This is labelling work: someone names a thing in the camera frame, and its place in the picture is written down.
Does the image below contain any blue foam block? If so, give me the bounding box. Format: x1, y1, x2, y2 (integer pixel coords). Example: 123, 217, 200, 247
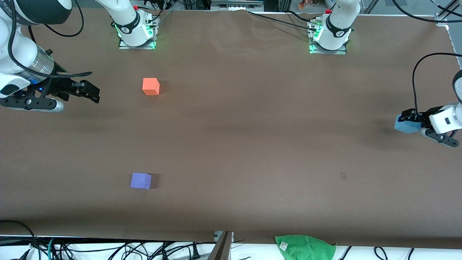
395, 115, 422, 134

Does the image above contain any aluminium profile bar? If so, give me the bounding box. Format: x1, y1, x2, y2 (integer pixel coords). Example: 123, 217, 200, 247
208, 231, 234, 260

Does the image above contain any long black table cable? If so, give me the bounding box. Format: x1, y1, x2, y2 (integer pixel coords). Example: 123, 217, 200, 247
247, 10, 320, 32

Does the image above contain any brown table cover sheet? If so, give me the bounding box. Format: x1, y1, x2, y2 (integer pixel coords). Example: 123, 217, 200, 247
0, 8, 462, 250

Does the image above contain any aluminium frame rail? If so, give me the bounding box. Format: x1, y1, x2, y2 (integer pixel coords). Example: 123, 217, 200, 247
210, 0, 265, 12

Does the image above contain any thick black cable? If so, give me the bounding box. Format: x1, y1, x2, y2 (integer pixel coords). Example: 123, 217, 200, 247
0, 220, 38, 260

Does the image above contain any colourful toy pile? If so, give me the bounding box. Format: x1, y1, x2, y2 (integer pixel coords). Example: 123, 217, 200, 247
298, 0, 327, 10

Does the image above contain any purple foam block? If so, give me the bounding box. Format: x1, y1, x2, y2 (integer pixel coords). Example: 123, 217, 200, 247
130, 172, 152, 190

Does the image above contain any short curved black cable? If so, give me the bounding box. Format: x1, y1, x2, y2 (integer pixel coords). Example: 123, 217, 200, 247
285, 10, 318, 23

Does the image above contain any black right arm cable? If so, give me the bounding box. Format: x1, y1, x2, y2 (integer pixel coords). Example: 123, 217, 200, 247
6, 0, 93, 78

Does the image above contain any orange foam block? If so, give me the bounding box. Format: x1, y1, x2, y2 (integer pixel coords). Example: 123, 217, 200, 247
142, 78, 160, 96

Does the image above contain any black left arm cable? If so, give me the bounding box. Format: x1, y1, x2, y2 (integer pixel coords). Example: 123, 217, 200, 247
392, 0, 462, 113

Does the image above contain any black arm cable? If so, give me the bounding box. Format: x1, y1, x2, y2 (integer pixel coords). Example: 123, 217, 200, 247
392, 0, 462, 113
6, 0, 93, 78

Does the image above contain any green cloth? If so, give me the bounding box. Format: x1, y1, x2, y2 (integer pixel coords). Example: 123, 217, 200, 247
274, 235, 337, 260

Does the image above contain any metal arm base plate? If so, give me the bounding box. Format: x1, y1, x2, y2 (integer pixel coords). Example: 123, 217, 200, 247
118, 14, 159, 49
308, 18, 348, 55

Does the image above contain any black cable with plug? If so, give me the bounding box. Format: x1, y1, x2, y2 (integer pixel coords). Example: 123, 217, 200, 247
159, 241, 202, 260

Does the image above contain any thin grey cable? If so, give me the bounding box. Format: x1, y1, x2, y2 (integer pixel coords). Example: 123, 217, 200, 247
153, 10, 174, 29

